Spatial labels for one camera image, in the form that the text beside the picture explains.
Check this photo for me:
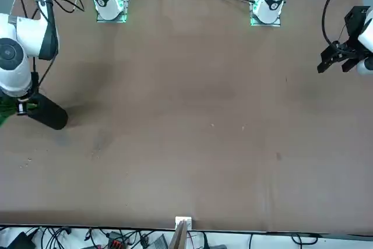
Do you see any black power adapter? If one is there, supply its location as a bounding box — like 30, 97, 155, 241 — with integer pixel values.
5, 231, 36, 249

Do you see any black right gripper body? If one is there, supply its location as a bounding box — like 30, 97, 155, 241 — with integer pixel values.
15, 99, 30, 117

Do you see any black and orange device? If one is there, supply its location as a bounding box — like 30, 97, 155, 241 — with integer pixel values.
107, 231, 129, 249

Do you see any red tulip bouquet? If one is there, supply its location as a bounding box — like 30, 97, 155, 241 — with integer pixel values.
0, 97, 38, 129

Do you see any wooden board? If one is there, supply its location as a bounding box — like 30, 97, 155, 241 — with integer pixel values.
170, 219, 189, 249

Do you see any grey power adapter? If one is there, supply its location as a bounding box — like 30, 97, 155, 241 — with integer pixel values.
152, 234, 169, 249

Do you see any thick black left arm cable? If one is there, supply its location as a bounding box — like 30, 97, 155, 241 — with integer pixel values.
321, 0, 350, 46

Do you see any small white block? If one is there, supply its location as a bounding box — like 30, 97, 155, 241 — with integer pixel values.
175, 216, 193, 229

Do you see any black cylindrical vase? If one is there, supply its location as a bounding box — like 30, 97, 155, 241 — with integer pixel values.
26, 93, 69, 131

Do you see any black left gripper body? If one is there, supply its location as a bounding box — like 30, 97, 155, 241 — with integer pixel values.
342, 6, 370, 61

